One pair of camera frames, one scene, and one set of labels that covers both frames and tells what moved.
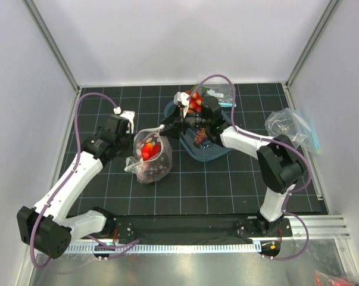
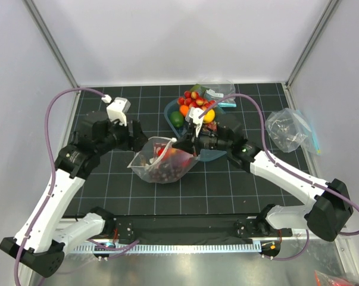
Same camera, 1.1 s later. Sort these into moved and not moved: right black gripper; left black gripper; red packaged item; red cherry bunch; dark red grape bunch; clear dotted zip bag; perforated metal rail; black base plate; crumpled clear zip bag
Moved: left black gripper; dark red grape bunch; right black gripper; clear dotted zip bag
Not moved: crumpled clear zip bag; red cherry bunch; black base plate; perforated metal rail; red packaged item
